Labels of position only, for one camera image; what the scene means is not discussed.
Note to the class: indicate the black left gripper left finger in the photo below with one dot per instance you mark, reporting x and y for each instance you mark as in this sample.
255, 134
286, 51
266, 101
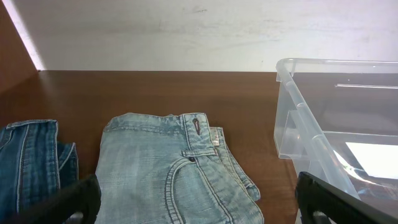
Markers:
84, 196

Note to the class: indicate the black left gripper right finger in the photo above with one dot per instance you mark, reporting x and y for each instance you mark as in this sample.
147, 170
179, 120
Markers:
320, 202

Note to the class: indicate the dark blue folded jeans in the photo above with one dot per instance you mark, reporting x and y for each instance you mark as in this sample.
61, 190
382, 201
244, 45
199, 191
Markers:
34, 164

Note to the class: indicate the clear plastic storage container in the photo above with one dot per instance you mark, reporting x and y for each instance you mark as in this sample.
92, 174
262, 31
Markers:
322, 105

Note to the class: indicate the light blue folded jeans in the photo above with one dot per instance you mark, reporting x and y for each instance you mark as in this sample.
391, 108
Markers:
171, 169

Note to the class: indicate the white label in container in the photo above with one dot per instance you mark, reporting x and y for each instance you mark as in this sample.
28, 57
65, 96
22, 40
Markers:
377, 160

